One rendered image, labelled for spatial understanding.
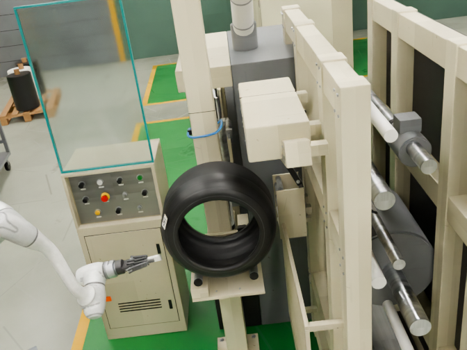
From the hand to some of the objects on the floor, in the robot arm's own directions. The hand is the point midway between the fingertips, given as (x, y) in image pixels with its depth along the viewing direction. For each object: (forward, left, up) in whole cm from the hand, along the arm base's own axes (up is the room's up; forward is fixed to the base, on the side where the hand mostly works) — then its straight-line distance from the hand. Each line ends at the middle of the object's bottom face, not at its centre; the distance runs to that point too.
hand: (154, 258), depth 273 cm
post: (+50, -2, -99) cm, 111 cm away
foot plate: (+50, -2, -99) cm, 111 cm away
